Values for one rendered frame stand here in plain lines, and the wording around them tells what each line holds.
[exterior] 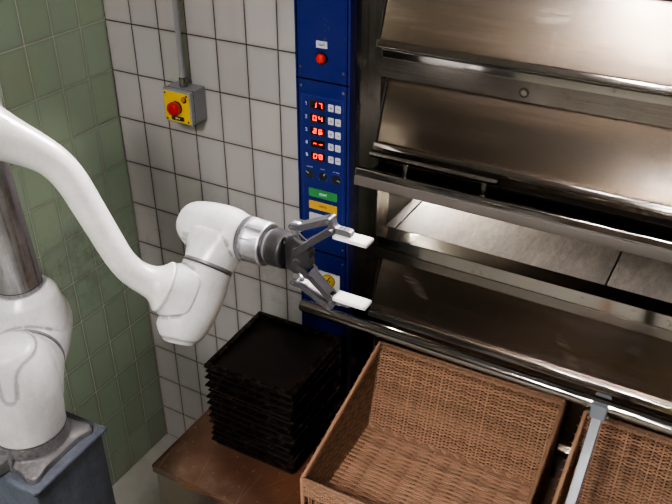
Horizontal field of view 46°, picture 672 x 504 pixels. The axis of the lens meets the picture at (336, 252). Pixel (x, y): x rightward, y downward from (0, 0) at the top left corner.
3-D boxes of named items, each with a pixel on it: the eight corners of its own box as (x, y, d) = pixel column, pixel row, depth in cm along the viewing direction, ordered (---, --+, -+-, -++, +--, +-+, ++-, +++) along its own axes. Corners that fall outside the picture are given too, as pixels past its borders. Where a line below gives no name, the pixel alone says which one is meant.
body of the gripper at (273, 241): (281, 218, 153) (322, 230, 149) (282, 255, 157) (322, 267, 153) (259, 235, 147) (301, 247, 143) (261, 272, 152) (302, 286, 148)
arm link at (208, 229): (268, 222, 160) (244, 281, 158) (207, 204, 167) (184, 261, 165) (244, 204, 151) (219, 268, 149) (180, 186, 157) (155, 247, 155)
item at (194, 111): (180, 112, 231) (177, 79, 226) (208, 119, 227) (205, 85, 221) (164, 121, 225) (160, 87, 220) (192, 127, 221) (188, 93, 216)
